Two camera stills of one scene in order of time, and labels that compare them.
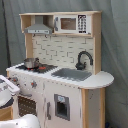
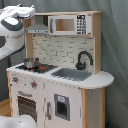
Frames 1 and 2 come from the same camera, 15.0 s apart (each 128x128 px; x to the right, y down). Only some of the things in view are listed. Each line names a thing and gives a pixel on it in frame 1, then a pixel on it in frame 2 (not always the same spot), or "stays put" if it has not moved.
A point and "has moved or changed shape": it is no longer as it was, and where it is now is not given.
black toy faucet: [81, 66] stays put
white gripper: [7, 90] → [19, 10]
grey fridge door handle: [48, 106] stays put
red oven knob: [34, 84] stays put
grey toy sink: [72, 73] stays put
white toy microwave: [80, 24] has moved or changed shape
